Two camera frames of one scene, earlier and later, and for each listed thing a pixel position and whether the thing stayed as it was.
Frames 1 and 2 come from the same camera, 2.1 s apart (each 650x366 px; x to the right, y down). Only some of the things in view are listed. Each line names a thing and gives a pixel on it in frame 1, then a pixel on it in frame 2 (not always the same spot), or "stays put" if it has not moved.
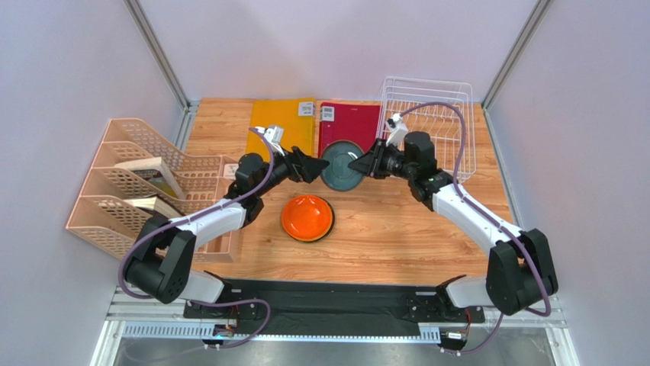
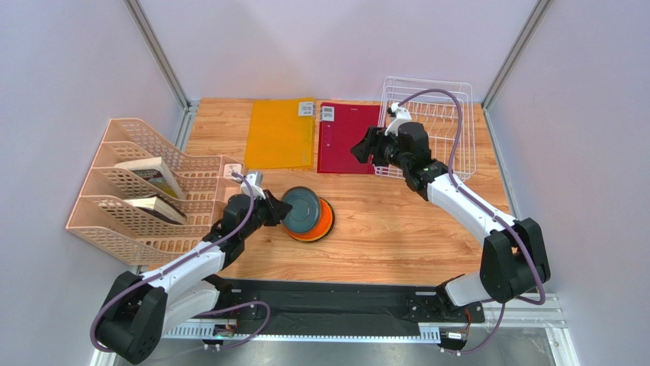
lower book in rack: x=156 y=206 stays put
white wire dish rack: x=443 y=109 stays put
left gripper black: x=301 y=167 to x=277 y=209
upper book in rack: x=154 y=172 stays put
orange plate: x=307 y=218 stays put
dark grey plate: x=337 y=175 to x=304 y=215
